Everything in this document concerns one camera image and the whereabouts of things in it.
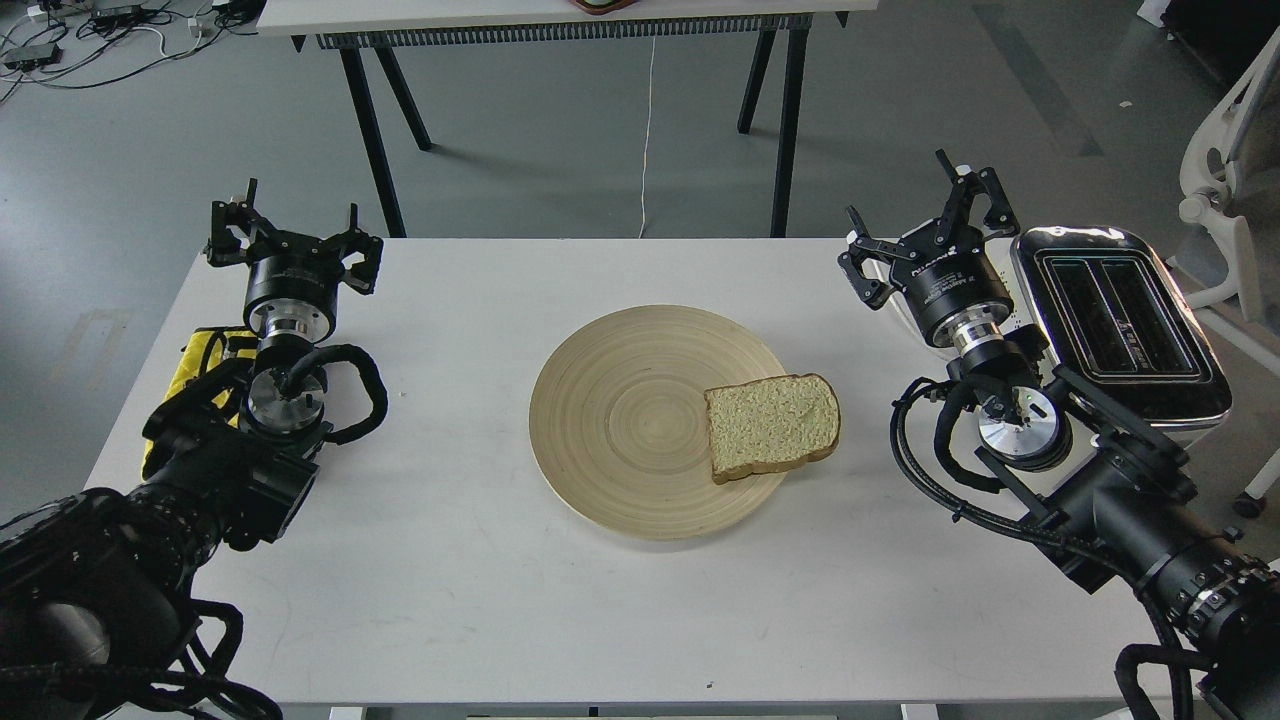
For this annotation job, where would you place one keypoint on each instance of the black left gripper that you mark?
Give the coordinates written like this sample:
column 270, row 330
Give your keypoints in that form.
column 294, row 278

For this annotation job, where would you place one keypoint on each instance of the white chrome toaster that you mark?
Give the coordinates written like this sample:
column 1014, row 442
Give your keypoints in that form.
column 1111, row 312

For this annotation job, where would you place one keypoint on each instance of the brown object on background table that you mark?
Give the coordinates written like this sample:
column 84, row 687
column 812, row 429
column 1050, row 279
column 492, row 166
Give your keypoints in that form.
column 601, row 7

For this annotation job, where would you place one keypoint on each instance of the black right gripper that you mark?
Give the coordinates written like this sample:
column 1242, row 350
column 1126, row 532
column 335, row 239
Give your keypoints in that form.
column 945, row 282

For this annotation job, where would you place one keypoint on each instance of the yellow cloth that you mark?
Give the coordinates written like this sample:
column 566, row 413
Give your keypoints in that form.
column 206, row 349

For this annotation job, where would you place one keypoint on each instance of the white background table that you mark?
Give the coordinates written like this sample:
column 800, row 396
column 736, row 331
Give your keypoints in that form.
column 350, row 27

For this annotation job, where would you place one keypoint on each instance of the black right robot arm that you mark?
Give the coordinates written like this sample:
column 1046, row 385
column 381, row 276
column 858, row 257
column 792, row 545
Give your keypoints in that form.
column 1044, row 457

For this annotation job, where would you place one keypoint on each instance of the white office chair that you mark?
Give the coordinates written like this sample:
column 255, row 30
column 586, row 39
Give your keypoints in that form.
column 1212, row 177

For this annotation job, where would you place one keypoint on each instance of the round wooden plate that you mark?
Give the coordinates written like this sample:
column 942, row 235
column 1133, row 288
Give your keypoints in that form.
column 618, row 422

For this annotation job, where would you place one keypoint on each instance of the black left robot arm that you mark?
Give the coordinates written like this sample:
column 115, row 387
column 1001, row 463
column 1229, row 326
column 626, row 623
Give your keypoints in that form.
column 98, row 603

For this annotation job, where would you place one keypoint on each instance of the slice of bread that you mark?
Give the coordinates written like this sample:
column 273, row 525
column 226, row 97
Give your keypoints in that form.
column 769, row 426

